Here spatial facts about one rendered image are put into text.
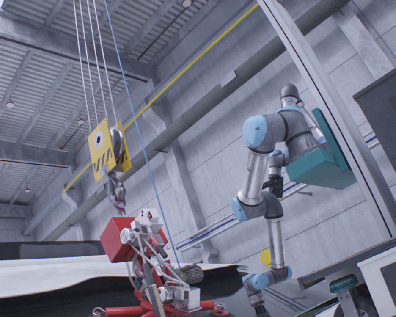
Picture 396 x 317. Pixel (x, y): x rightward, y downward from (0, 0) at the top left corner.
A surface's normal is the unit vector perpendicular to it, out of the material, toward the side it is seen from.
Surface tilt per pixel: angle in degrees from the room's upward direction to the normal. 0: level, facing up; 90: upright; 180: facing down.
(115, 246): 90
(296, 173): 90
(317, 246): 90
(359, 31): 90
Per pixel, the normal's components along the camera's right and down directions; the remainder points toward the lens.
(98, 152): -0.67, -0.12
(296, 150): -0.77, -0.34
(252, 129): -0.91, 0.06
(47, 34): 0.68, -0.50
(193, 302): 0.75, -0.07
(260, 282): 0.22, -0.48
